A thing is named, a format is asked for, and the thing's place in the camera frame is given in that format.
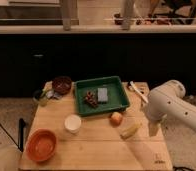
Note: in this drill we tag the white cup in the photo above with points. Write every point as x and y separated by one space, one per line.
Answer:
72 123

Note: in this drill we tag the white handled knife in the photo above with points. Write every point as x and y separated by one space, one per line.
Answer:
134 87

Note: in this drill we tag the black clamp handle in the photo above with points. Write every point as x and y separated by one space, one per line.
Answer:
22 125

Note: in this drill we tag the green glass cup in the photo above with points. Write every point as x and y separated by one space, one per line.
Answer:
40 97

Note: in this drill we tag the dark brown bowl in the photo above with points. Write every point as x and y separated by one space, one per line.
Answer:
62 84

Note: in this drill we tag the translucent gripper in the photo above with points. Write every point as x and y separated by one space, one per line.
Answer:
153 128

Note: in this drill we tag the orange red bowl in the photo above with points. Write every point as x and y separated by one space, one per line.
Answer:
41 145

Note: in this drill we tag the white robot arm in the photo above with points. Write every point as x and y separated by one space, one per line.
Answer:
167 99

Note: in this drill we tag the grey sponge block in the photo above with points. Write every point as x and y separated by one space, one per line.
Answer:
102 95

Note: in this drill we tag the yellow banana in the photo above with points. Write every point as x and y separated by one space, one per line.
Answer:
130 131

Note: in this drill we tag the small silver foil item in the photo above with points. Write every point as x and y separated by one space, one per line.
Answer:
51 94

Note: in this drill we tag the green plastic tray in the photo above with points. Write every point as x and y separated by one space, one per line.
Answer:
117 98

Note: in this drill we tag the red yellow apple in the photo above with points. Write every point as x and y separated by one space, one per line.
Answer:
116 118

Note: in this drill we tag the wooden table board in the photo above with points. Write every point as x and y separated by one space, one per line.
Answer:
98 146

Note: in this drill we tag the dark grape bunch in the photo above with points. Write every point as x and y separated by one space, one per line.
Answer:
90 99

